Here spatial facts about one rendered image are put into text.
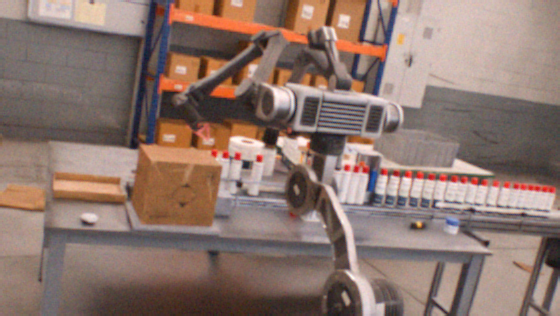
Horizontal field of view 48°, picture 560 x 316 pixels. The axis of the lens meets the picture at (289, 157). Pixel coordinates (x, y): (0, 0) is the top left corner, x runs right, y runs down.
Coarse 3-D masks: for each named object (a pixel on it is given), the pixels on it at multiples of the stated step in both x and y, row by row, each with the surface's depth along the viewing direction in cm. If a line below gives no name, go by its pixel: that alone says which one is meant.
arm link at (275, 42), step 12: (264, 36) 267; (276, 36) 261; (264, 48) 270; (276, 48) 258; (264, 60) 254; (276, 60) 257; (264, 72) 249; (240, 84) 244; (252, 84) 245; (240, 96) 238; (252, 108) 242
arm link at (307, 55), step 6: (306, 48) 277; (300, 54) 282; (306, 54) 278; (312, 54) 276; (318, 54) 276; (306, 60) 284; (312, 60) 278; (318, 60) 275; (324, 60) 275; (318, 66) 276; (324, 66) 274; (324, 72) 274
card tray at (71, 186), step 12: (60, 180) 291; (72, 180) 294; (84, 180) 296; (96, 180) 298; (108, 180) 300; (120, 180) 302; (60, 192) 269; (72, 192) 270; (84, 192) 272; (96, 192) 285; (108, 192) 288; (120, 192) 291
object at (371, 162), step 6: (360, 156) 344; (366, 156) 338; (372, 156) 347; (378, 156) 336; (366, 162) 347; (372, 162) 347; (378, 162) 340; (372, 168) 346; (378, 168) 340; (378, 174) 341; (366, 186) 346; (366, 192) 338; (372, 192) 340; (366, 198) 339; (372, 198) 341
